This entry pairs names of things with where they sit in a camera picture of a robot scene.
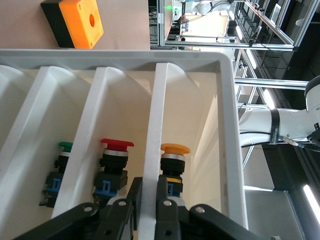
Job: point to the yellow mushroom push button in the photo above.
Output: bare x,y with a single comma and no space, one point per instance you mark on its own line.
172,162

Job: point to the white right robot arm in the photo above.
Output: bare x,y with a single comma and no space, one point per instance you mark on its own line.
257,120

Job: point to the distant beige table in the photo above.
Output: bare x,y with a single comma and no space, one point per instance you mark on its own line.
207,25

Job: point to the red mushroom push button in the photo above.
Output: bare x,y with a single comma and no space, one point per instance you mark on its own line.
113,162

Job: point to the white ceiling light strip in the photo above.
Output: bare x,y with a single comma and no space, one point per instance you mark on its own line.
311,202
251,58
268,98

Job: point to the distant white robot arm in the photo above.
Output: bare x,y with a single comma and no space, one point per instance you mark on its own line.
202,7

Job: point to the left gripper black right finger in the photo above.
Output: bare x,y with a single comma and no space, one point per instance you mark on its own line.
200,222

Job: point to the green push button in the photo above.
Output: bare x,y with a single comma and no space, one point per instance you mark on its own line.
53,185

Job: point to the orange button enclosure box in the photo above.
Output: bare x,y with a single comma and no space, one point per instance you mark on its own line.
80,22

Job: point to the white drawer with dividers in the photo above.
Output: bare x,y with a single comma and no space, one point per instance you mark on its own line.
115,105

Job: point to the aluminium frame beam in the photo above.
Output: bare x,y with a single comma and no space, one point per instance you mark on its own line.
161,22
270,83
225,46

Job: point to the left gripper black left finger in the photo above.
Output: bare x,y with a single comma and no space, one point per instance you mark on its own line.
75,222

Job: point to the brown table cover sheet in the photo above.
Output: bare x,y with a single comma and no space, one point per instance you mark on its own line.
25,27

